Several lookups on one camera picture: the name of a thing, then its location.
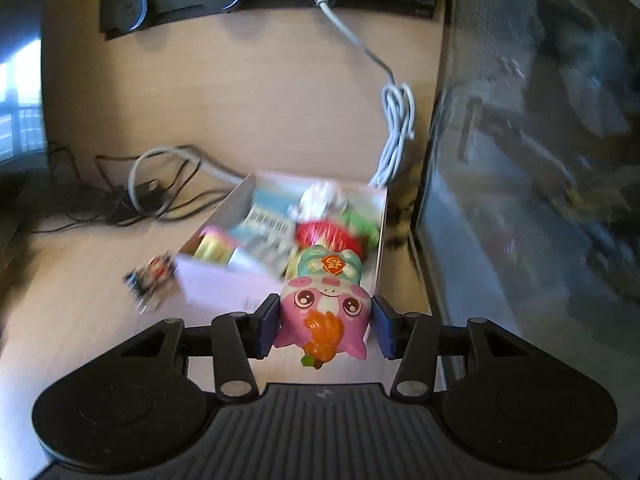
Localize grey cable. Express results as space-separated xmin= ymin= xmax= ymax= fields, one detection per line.
xmin=128 ymin=145 xmax=247 ymax=212

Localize black computer monitor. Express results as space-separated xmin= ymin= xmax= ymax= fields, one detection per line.
xmin=0 ymin=0 xmax=54 ymax=272

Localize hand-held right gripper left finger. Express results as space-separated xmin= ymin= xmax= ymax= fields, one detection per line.
xmin=120 ymin=292 xmax=281 ymax=402

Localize pink pig toy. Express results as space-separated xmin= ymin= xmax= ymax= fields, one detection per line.
xmin=272 ymin=243 xmax=374 ymax=372

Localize black cables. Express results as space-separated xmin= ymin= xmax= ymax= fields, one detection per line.
xmin=29 ymin=144 xmax=232 ymax=235

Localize green crocheted toy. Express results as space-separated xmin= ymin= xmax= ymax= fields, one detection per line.
xmin=342 ymin=209 xmax=381 ymax=262

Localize crocheted strawberry doll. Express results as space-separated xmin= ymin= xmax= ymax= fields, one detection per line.
xmin=288 ymin=179 xmax=354 ymax=252

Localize white power cable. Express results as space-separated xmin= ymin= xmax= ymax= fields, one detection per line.
xmin=305 ymin=0 xmax=416 ymax=189

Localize small dark patterned gadget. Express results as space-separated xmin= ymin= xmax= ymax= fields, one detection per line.
xmin=123 ymin=253 xmax=180 ymax=315

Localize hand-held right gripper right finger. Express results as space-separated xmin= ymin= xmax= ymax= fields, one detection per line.
xmin=372 ymin=293 xmax=522 ymax=402

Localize black power adapter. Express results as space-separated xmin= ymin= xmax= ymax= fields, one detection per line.
xmin=107 ymin=179 xmax=167 ymax=224

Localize glass-sided computer case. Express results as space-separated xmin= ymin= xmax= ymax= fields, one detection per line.
xmin=407 ymin=0 xmax=640 ymax=392

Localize blue pack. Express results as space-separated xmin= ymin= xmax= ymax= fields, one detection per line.
xmin=232 ymin=187 xmax=302 ymax=282

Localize pink cardboard box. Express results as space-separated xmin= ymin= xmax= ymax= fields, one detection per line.
xmin=174 ymin=170 xmax=390 ymax=358

